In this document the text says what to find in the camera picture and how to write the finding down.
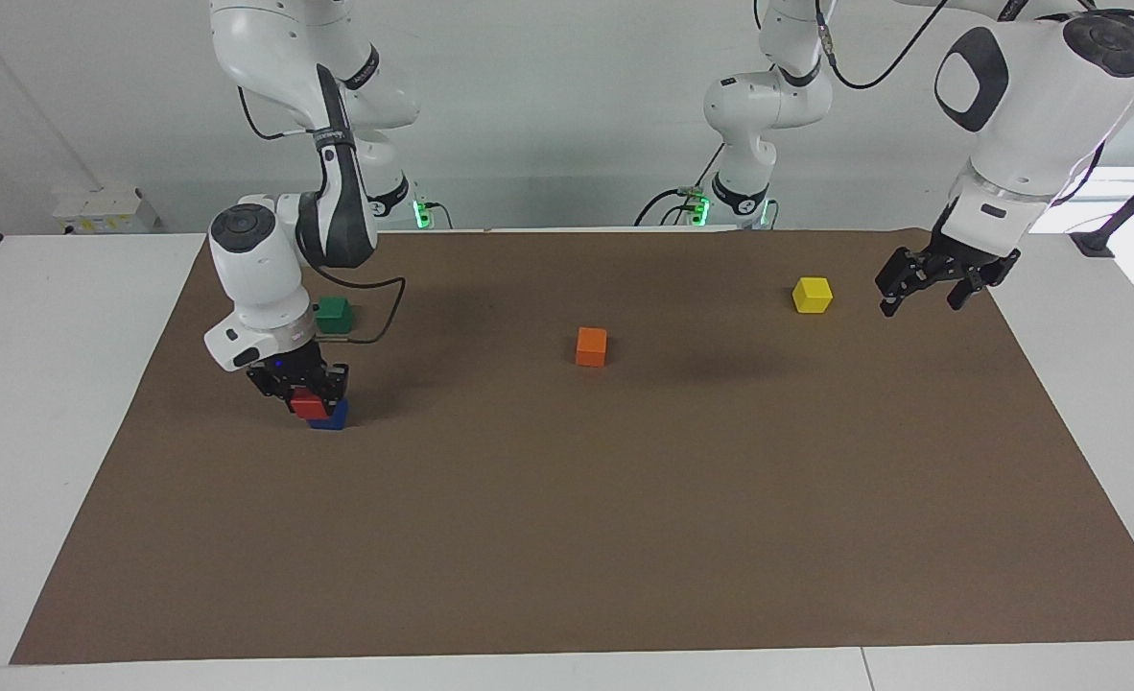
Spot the yellow wooden block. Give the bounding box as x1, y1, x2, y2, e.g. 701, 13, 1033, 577
792, 276, 834, 315

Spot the brown table mat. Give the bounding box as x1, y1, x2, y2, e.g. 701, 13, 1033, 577
9, 228, 1134, 666

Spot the black slanted camera stand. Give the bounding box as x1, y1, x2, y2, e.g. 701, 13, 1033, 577
1069, 152, 1134, 259

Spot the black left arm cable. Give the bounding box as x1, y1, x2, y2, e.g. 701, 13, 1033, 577
815, 0, 1134, 207

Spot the white wall socket box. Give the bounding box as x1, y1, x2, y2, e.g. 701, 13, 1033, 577
52, 186, 159, 236

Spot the black base power cable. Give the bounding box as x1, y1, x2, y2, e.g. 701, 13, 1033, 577
633, 142, 724, 228

